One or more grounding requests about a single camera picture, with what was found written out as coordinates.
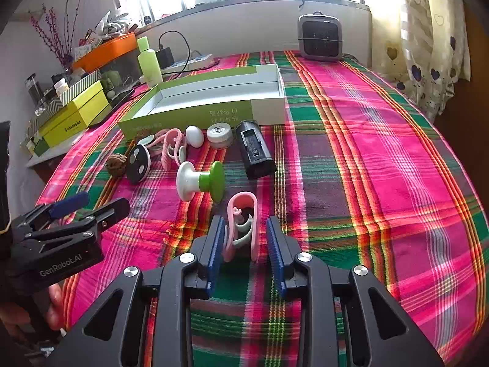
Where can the white and green spool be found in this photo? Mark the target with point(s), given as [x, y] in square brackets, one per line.
[187, 179]

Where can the cream heart print curtain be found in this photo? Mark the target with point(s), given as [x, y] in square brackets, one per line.
[420, 46]

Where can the white round cap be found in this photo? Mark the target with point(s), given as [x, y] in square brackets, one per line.
[219, 133]

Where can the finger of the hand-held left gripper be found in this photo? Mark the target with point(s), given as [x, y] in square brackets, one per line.
[70, 202]
[114, 210]

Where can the small white jar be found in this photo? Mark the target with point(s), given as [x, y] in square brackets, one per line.
[60, 86]

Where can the black rectangular device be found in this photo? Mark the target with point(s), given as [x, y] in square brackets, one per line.
[254, 149]

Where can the grey striped box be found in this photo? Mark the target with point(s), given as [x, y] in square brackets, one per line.
[82, 84]

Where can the white plastic egg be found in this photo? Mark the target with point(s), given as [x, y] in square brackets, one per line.
[195, 136]

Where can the clear bin with orange lid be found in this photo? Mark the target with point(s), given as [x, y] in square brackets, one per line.
[107, 51]

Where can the pink and mint plastic clip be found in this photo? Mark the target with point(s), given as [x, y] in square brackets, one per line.
[168, 153]
[253, 233]
[151, 141]

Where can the white plug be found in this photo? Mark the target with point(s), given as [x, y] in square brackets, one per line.
[195, 52]

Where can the light green bottle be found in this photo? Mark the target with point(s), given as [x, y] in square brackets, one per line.
[149, 67]

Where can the green and white cardboard box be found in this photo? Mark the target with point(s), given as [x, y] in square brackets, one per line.
[214, 95]

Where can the black oval magnet disc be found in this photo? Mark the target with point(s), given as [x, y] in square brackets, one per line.
[137, 164]

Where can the person's left hand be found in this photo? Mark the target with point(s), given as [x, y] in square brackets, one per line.
[56, 309]

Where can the yellow-green box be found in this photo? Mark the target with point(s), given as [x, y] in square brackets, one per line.
[72, 112]

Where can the dried flower branches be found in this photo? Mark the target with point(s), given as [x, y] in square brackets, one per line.
[57, 46]

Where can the white power strip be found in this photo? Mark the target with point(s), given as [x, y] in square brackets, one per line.
[198, 61]

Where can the grey space heater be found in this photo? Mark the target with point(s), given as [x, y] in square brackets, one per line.
[320, 38]

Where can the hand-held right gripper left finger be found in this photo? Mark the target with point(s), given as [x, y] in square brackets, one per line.
[216, 244]

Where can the brown walnut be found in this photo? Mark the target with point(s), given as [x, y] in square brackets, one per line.
[116, 165]

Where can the white side shelf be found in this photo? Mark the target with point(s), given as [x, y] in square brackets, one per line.
[57, 153]

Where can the black charger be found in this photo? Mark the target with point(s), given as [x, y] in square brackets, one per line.
[165, 57]

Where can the black smartphone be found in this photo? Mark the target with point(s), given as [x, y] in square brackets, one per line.
[109, 109]

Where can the colourful cards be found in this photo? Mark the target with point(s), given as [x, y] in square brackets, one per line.
[88, 44]

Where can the dark green box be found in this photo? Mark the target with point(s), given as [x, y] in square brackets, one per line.
[34, 145]

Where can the white patterned plastic bag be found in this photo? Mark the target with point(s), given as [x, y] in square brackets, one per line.
[112, 23]

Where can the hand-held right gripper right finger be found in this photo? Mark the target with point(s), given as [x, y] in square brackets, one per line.
[276, 252]

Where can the dark glass jar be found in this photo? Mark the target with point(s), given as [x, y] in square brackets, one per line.
[34, 90]

